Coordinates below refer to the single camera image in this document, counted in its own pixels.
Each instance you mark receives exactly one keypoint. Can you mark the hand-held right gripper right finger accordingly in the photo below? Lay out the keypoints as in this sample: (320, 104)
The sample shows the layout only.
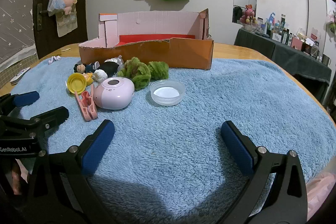
(236, 146)

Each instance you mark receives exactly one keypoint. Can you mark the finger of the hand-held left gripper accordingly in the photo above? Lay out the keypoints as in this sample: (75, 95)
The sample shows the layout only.
(26, 98)
(53, 114)

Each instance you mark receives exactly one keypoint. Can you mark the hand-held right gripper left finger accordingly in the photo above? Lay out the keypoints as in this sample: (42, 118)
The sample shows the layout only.
(97, 146)

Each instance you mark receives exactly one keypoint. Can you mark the pink clothespin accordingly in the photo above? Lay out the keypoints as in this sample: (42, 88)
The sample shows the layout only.
(88, 106)

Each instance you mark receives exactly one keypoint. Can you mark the yellow bottle cap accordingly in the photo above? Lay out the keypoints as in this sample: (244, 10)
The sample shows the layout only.
(76, 82)

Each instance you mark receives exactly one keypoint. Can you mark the black-haired doll figure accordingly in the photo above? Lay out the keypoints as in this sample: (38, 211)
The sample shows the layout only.
(80, 68)

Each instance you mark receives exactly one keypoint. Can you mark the pink round device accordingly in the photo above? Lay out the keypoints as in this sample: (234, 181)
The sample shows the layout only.
(114, 94)

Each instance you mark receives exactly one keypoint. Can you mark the black and white plush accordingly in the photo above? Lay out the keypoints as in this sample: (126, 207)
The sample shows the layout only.
(109, 67)

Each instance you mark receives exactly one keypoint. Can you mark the clear plastic capsule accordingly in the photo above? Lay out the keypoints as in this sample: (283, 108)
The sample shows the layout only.
(121, 67)

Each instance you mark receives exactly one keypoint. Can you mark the green fuzzy scrunchie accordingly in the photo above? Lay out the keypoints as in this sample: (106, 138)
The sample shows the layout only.
(136, 73)
(158, 69)

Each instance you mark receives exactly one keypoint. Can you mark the clear plastic lid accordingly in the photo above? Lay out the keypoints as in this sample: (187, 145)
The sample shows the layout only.
(167, 94)

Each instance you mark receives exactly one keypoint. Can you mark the orange cardboard box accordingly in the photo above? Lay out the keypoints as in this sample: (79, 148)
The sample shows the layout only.
(147, 53)

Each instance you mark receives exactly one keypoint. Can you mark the white remote control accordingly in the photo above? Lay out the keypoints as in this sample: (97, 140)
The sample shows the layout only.
(19, 75)

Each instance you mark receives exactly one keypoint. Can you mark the blue fluffy towel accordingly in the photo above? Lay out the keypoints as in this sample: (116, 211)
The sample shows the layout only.
(183, 121)

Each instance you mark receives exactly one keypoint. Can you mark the small tan tag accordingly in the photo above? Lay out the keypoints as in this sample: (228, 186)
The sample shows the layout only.
(65, 50)

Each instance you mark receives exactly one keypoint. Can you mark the dark brown door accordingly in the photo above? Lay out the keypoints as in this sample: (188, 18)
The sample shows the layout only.
(44, 37)

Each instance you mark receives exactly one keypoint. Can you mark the beige hanging pouch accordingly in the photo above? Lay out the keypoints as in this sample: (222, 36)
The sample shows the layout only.
(67, 23)

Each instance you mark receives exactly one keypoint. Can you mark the clear plastic bag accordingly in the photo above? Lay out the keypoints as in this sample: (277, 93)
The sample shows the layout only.
(55, 2)

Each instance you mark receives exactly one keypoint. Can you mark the pink pig plush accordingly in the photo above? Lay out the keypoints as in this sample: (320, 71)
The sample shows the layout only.
(68, 3)

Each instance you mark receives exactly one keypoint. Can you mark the small pink box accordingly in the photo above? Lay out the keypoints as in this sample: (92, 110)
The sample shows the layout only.
(296, 43)

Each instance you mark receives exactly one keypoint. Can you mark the pink bunny plush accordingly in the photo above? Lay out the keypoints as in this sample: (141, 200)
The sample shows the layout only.
(248, 14)

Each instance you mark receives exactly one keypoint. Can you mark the white cabinet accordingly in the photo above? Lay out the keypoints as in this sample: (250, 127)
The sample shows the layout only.
(317, 19)

